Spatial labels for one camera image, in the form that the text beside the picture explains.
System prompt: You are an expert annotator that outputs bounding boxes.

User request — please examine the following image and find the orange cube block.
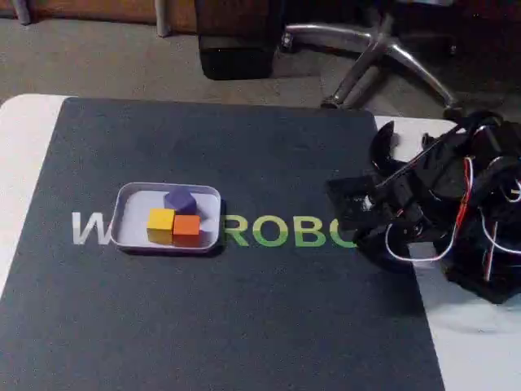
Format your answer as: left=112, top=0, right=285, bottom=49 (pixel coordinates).
left=172, top=214, right=202, bottom=248

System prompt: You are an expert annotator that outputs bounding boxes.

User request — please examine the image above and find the purple cube block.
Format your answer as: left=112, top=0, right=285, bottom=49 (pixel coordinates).
left=164, top=186, right=199, bottom=215

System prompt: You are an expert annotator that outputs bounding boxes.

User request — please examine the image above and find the white rectangular tray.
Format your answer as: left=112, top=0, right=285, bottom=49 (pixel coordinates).
left=110, top=182, right=223, bottom=257

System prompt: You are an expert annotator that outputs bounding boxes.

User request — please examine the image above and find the black table clamp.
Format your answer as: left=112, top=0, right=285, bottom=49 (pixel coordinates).
left=368, top=121, right=432, bottom=177

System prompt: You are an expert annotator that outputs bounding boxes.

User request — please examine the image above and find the chrome office chair base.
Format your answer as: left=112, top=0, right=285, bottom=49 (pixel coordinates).
left=279, top=14, right=463, bottom=119

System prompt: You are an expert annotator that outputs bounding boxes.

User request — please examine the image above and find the black mat with logo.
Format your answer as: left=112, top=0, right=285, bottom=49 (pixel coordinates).
left=0, top=96, right=447, bottom=391

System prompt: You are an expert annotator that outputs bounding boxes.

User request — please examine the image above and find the yellow cube block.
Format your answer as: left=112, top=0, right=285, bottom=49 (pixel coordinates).
left=146, top=208, right=177, bottom=245

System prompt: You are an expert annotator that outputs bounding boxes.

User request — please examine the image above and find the grey furniture leg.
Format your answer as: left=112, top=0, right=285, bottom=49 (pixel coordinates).
left=15, top=0, right=33, bottom=25
left=156, top=0, right=173, bottom=37

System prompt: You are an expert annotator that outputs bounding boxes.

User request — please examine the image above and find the brown wooden furniture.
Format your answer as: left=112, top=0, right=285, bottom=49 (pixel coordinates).
left=0, top=0, right=196, bottom=36

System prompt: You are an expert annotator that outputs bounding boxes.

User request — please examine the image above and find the white servo cable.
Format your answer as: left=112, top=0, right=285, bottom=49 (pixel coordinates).
left=384, top=222, right=453, bottom=263

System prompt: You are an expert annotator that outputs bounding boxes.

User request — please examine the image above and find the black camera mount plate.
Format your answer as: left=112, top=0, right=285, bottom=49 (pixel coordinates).
left=326, top=174, right=394, bottom=233

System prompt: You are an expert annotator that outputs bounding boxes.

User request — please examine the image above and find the red servo cable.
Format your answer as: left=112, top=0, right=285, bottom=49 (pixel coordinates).
left=455, top=156, right=476, bottom=228

